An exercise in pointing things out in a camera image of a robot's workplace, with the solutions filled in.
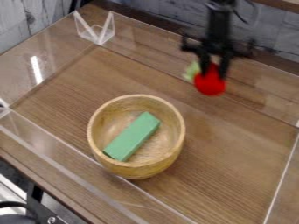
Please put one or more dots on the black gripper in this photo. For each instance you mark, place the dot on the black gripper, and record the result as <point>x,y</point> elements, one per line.
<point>217,43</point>

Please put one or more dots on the red plush strawberry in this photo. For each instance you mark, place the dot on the red plush strawberry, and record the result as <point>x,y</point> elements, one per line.
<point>209,83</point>

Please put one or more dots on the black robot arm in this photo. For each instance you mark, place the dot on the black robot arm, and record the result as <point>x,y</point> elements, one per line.
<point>225,4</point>

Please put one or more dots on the wooden bowl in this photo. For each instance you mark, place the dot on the wooden bowl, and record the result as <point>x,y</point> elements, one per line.
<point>162,148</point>

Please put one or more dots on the green rectangular block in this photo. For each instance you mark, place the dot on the green rectangular block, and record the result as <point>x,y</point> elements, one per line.
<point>133,137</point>

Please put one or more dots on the clear acrylic corner bracket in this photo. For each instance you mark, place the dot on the clear acrylic corner bracket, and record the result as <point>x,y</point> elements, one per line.
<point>95,33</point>

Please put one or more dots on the clear acrylic tray wall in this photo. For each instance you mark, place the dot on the clear acrylic tray wall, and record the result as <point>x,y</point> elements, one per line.
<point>102,198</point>

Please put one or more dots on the black table frame bracket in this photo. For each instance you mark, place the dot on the black table frame bracket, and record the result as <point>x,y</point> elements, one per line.
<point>51,211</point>

